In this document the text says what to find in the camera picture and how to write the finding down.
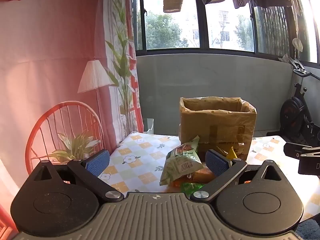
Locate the green snack bag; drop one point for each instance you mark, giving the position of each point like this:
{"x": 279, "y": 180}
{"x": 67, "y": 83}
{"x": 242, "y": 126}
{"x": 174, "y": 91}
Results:
{"x": 180, "y": 165}

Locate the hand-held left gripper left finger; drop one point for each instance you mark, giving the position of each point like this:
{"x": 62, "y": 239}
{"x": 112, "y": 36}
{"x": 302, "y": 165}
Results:
{"x": 96, "y": 163}

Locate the small green biscuit packet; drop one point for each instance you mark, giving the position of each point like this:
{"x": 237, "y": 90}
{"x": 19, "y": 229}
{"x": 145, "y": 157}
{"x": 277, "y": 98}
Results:
{"x": 192, "y": 187}

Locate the pale orange bread packet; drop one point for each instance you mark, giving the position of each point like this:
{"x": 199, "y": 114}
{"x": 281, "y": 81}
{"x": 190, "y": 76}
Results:
{"x": 202, "y": 173}

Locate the blue fluffy cloth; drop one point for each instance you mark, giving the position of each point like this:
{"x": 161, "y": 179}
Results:
{"x": 310, "y": 230}

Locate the yellow speckled snack bag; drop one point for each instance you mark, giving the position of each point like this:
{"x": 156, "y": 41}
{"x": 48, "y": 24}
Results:
{"x": 231, "y": 153}

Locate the white hanging object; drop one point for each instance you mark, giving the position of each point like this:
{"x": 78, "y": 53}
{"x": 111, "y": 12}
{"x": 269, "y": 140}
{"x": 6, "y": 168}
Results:
{"x": 297, "y": 45}

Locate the black exercise bike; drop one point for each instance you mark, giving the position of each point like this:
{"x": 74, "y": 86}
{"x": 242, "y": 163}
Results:
{"x": 297, "y": 115}

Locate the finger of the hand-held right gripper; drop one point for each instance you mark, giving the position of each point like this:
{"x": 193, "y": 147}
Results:
{"x": 292, "y": 150}

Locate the floral checked tablecloth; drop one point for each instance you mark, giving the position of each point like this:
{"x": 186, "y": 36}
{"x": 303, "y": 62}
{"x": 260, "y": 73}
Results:
{"x": 140, "y": 160}

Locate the white bin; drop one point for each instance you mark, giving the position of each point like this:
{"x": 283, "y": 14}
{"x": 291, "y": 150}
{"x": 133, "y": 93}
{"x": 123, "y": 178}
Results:
{"x": 148, "y": 126}

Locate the printed cloth backdrop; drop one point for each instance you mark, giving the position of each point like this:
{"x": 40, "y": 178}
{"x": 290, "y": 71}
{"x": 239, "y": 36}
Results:
{"x": 50, "y": 67}

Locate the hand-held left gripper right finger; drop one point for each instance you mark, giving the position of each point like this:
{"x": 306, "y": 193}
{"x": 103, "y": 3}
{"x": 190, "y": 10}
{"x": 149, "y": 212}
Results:
{"x": 217, "y": 163}

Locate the taped cardboard box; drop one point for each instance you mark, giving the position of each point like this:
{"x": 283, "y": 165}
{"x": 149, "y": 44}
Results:
{"x": 220, "y": 125}

